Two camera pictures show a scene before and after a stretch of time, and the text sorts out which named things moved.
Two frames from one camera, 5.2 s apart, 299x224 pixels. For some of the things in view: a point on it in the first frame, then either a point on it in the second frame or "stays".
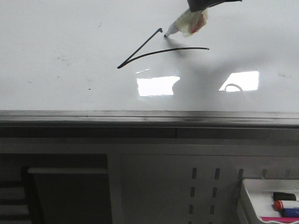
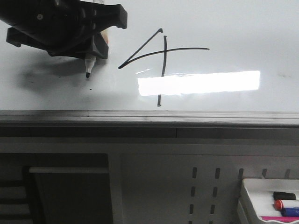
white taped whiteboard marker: (188, 22) to (89, 60)
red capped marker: (280, 205) stays
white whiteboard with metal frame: (107, 63) stays
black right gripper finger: (195, 5) to (62, 27)
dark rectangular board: (68, 195) stays
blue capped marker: (288, 213) stays
